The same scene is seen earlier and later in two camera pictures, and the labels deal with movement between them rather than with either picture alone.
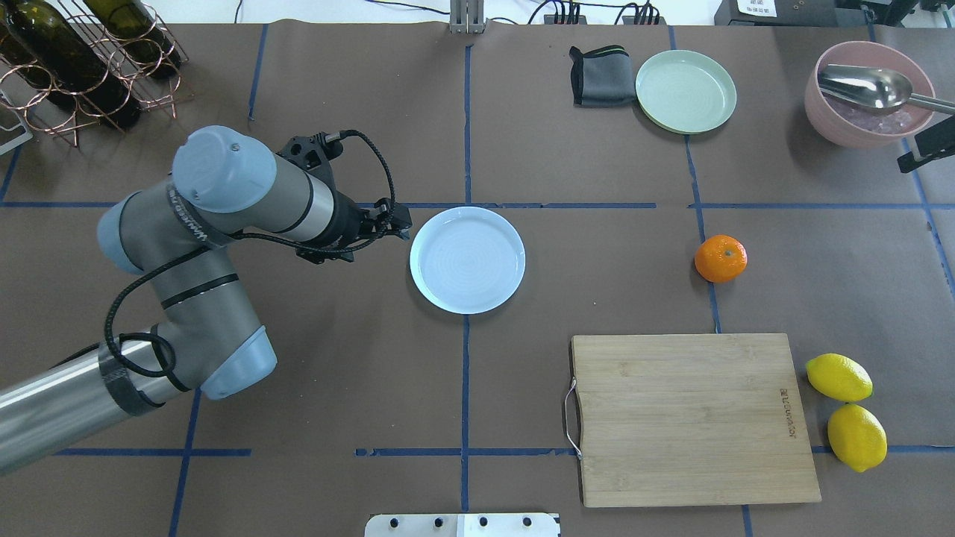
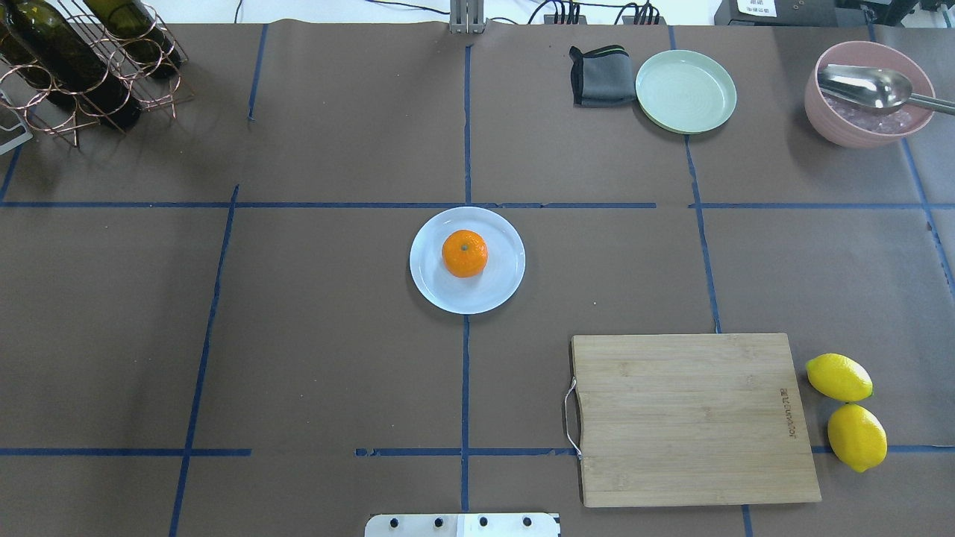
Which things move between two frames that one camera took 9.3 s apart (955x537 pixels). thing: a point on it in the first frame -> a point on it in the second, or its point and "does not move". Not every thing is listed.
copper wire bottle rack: [95, 61] does not move
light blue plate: [468, 259] does not move
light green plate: [686, 92] does not move
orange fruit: [721, 258] -> [465, 253]
